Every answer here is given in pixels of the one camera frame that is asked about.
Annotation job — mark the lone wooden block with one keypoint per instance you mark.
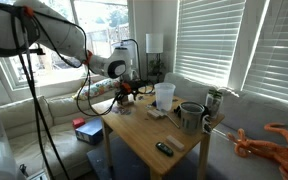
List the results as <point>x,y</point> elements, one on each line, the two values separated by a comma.
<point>175,142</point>

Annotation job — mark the pair of wooden blocks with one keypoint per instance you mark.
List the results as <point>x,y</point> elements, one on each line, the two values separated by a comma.
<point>155,114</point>

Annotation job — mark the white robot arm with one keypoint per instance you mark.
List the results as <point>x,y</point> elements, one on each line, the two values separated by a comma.
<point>30,21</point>

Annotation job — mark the orange octopus plush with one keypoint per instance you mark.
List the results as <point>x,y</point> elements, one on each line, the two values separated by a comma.
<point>266,149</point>

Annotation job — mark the cream sofa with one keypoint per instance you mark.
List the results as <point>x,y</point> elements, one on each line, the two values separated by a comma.
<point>19,122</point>

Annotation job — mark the grey sofa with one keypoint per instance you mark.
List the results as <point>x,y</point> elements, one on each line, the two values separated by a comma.
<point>250,112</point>

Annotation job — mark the blue box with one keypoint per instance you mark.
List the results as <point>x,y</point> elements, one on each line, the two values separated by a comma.
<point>91,132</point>

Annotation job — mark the floral pillow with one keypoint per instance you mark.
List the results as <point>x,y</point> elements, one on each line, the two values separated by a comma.
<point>96,89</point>

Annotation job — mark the grey measuring cup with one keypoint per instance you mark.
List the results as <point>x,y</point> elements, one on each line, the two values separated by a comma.
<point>191,117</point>

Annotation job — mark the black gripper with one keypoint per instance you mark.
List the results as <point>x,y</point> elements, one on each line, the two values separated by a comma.
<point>131,87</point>

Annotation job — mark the wooden table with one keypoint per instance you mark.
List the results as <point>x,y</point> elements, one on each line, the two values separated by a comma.
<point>141,132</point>

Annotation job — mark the black remote control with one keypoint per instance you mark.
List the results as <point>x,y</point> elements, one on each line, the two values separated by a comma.
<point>164,149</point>

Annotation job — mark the clear plastic cup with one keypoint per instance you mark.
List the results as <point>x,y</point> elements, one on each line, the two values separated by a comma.
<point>164,95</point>

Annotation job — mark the red box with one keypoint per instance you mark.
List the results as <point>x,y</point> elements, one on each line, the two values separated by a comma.
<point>78,122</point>

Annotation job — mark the white floor lamp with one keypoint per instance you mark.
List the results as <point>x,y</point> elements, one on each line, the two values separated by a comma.
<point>154,49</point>

